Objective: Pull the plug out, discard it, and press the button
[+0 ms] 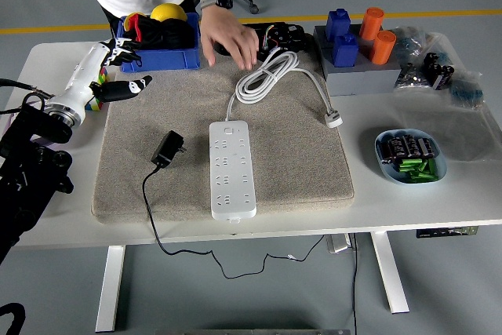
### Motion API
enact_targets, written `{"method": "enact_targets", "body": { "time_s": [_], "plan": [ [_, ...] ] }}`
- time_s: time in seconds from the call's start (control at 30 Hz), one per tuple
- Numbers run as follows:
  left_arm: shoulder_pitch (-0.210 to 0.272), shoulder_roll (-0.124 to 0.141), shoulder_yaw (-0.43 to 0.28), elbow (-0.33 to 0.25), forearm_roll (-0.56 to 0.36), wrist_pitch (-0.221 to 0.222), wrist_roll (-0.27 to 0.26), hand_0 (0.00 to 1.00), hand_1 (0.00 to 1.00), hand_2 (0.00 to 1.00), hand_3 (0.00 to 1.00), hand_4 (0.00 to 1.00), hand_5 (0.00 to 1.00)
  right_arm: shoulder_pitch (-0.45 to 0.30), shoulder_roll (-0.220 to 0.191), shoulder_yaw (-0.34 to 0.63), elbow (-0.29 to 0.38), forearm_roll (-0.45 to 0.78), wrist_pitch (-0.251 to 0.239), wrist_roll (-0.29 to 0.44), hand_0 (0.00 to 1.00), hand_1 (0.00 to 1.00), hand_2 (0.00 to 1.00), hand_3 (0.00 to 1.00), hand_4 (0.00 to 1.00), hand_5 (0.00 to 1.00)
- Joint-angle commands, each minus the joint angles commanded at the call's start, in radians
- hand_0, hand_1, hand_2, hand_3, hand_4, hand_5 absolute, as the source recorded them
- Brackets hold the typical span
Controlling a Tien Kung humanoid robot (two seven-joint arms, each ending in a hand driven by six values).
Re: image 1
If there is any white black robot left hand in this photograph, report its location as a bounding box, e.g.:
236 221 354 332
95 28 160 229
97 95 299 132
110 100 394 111
49 38 153 122

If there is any person's left hand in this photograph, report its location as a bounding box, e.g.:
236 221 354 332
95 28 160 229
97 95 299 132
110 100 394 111
198 7 260 71

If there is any white power strip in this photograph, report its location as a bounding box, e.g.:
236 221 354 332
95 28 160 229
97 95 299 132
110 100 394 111
208 120 259 223

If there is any black plug adapter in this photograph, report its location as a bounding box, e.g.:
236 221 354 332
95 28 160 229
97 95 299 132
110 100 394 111
151 129 188 169

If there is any black adapter cord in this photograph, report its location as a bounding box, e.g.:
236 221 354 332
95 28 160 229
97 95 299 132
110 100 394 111
141 165 326 280

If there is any colourful puzzle cube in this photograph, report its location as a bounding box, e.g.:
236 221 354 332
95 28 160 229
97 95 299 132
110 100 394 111
85 67 109 111

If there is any black electronic device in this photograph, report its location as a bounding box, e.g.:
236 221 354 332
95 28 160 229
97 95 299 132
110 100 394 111
213 21 309 61

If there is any yellow ball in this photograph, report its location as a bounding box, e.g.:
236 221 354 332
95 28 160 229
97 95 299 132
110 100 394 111
150 2 188 23

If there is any blue plastic bin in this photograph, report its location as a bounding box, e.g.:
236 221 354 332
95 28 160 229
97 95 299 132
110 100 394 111
116 12 202 73

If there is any purple disc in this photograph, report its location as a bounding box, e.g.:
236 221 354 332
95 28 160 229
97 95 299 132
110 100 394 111
29 133 60 148

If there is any blue block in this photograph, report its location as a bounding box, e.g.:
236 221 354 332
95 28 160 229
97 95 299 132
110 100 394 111
332 33 360 68
326 8 351 40

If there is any grey-brown mat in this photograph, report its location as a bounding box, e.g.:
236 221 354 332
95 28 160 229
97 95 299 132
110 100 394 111
90 35 356 225

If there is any grey block base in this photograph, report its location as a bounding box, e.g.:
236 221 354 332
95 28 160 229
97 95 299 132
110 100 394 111
313 24 403 97

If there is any orange cylinder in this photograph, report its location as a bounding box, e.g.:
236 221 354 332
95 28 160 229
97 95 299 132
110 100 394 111
370 30 398 66
359 7 385 41

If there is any bag of blue parts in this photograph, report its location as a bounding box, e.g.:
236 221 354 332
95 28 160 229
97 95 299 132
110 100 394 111
448 71 486 111
394 25 431 62

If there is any bag of metal screws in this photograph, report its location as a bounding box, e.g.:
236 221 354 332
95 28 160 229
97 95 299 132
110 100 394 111
393 60 431 93

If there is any white table leg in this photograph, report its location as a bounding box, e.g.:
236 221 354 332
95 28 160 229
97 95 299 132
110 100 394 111
95 245 126 333
370 231 410 315

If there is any bag of black capacitors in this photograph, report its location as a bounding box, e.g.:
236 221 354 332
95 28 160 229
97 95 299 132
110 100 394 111
422 51 457 92

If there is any large clear plastic bag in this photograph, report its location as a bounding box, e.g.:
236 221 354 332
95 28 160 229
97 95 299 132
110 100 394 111
391 31 502 163

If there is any light blue dish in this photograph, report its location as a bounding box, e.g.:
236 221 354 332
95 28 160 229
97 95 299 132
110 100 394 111
374 129 449 186

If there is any black table control panel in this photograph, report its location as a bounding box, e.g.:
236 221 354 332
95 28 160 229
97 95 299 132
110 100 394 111
416 226 479 239

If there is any black drawstring bag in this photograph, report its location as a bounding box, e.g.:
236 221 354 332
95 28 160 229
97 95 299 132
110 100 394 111
121 13 197 65

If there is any white power strip cord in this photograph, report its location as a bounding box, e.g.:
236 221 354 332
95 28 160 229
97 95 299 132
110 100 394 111
226 49 345 129

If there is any silver bracket under table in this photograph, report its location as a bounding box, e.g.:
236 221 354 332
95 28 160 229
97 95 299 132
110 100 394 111
325 234 356 253

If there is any thin black hanging cable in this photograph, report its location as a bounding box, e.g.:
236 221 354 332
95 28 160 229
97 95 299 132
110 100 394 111
351 234 360 335

